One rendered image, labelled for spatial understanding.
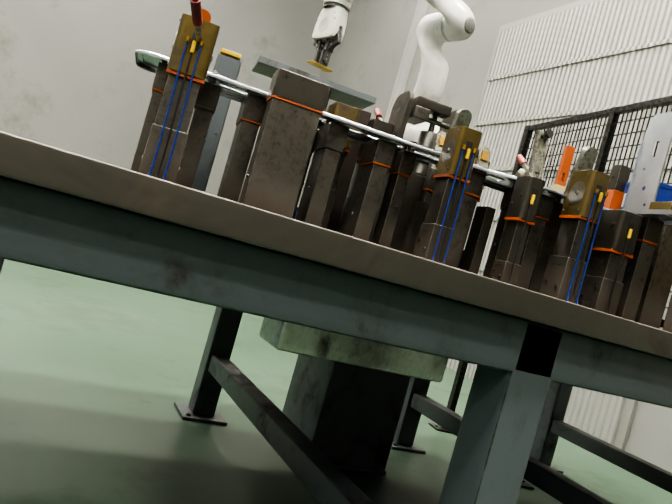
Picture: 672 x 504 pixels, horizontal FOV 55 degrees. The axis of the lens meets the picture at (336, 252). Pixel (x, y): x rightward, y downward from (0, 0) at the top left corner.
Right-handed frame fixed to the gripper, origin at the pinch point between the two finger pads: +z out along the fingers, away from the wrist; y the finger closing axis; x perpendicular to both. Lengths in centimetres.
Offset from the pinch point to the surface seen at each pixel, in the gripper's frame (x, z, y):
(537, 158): 55, 11, 46
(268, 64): -16.9, 8.8, -0.9
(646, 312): 65, 49, 85
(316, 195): -16, 43, 35
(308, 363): 36, 95, -9
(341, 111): -4.5, 18.1, 21.6
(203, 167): -24.1, 42.2, -8.0
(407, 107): 13.7, 10.2, 27.3
